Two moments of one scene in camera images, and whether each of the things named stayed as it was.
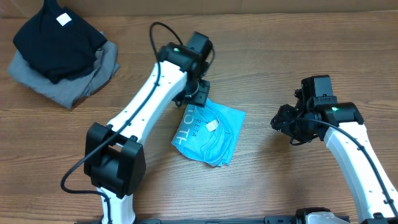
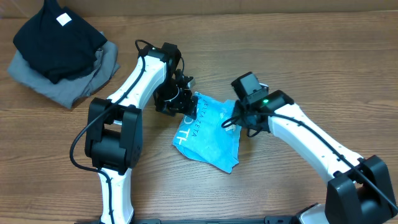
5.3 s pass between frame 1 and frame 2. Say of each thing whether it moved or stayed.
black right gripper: moved
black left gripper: moved
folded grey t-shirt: stayed
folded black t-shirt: stayed
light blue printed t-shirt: moved
